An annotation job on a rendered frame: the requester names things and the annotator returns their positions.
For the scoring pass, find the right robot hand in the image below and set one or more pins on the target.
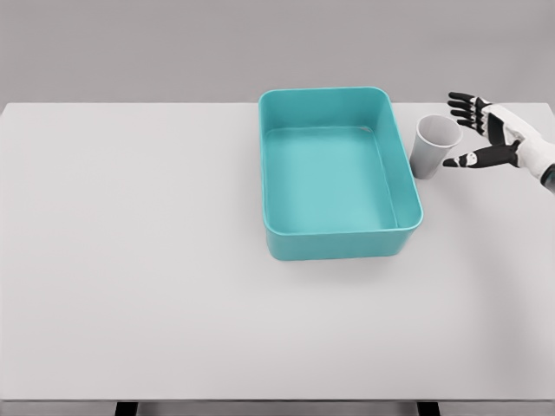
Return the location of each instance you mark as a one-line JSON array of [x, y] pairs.
[[507, 125]]

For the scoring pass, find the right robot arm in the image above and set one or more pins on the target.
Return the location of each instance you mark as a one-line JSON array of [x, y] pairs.
[[545, 158]]

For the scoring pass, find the white paper cup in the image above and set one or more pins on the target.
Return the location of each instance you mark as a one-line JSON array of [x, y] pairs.
[[431, 149]]

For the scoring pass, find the teal rectangular basket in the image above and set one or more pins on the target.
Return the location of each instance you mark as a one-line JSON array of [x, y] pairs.
[[334, 173]]

